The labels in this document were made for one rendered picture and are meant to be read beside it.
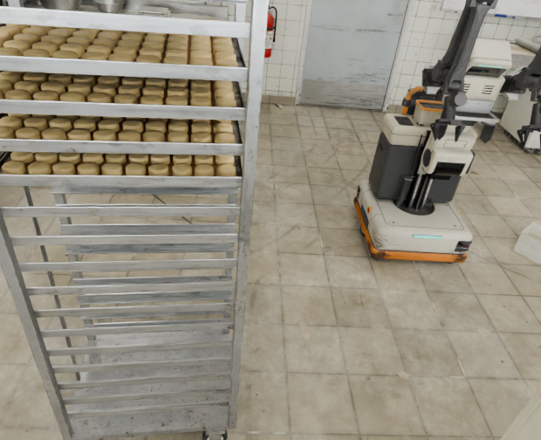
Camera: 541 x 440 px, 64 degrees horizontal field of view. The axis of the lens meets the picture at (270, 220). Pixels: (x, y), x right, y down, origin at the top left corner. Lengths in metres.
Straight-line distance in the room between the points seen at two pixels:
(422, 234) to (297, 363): 1.16
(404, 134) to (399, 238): 0.64
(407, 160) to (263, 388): 1.63
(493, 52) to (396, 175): 0.92
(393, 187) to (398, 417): 1.45
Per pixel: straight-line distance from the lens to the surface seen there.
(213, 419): 1.89
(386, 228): 2.77
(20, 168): 1.21
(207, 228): 1.70
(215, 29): 0.97
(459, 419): 2.33
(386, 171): 2.90
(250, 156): 1.04
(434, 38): 5.35
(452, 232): 2.93
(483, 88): 2.56
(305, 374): 2.22
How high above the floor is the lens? 1.79
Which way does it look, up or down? 35 degrees down
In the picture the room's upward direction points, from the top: 6 degrees clockwise
